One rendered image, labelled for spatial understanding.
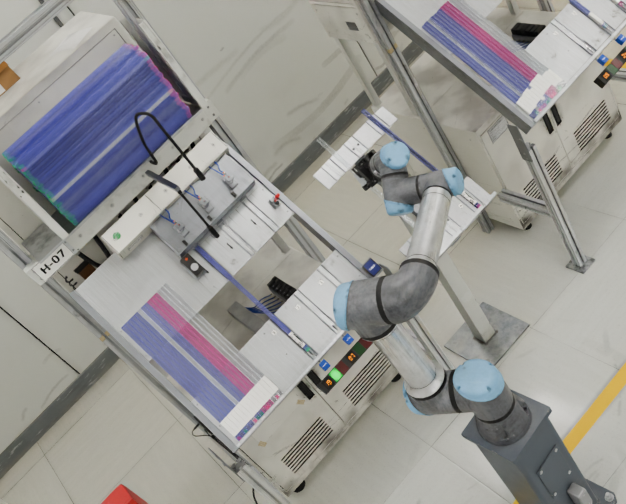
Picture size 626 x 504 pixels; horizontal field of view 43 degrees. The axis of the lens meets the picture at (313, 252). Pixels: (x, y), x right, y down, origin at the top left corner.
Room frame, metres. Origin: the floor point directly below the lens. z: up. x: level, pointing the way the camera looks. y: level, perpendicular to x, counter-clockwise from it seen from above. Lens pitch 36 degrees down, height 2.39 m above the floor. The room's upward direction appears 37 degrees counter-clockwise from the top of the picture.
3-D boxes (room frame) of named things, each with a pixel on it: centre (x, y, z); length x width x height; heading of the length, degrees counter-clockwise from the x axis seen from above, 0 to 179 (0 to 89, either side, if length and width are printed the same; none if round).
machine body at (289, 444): (2.43, 0.39, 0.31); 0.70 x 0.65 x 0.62; 106
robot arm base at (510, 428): (1.36, -0.14, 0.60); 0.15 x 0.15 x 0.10
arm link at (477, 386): (1.36, -0.14, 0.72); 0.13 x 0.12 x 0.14; 50
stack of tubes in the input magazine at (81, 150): (2.33, 0.30, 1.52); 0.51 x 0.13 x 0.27; 106
